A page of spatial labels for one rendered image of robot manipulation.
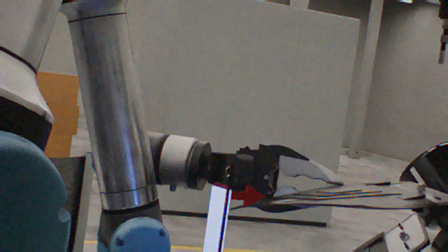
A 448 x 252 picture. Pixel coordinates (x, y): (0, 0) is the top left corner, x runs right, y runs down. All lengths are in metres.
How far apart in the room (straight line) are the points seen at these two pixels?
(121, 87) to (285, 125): 6.55
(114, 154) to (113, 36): 0.15
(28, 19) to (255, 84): 6.92
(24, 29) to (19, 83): 0.03
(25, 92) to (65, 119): 8.58
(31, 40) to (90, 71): 0.55
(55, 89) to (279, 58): 2.94
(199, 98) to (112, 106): 6.16
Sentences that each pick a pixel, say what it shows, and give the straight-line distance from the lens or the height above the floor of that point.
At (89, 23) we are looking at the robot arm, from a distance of 0.89.
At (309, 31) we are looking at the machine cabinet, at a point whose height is 2.03.
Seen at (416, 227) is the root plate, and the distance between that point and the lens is 1.10.
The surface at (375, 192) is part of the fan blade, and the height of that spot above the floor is 1.19.
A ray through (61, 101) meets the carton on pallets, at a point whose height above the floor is 0.90.
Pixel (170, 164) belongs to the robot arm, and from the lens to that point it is 1.01.
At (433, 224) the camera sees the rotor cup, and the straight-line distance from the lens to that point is 1.08.
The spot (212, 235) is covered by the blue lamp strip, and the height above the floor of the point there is 1.14.
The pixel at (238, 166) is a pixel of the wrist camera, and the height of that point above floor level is 1.20.
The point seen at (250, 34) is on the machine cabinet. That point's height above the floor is 1.90.
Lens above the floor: 1.29
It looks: 3 degrees down
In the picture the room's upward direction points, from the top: 8 degrees clockwise
